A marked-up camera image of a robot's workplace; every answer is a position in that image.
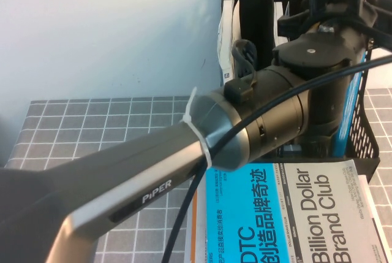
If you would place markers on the yellow-green mechanical design book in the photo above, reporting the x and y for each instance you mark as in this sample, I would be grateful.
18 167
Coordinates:
349 106

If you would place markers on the white zip tie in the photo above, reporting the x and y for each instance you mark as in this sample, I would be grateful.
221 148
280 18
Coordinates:
196 134

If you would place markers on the white-spine paperback book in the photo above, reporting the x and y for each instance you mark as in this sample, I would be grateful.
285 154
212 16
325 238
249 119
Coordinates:
228 30

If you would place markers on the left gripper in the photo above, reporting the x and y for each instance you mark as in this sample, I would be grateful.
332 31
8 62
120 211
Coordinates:
337 19

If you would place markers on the black three-slot book stand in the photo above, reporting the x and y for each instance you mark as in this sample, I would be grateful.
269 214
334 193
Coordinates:
364 128

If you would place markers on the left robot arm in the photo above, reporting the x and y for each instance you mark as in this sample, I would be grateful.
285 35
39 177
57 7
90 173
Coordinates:
122 177

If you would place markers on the grey checked tablecloth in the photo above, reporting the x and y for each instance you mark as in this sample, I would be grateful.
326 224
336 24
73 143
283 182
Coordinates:
76 128

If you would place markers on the blue and grey book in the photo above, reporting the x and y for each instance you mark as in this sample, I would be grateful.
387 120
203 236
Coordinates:
245 214

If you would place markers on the dark-spine robotics book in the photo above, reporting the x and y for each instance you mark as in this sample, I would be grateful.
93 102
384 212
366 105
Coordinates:
279 14

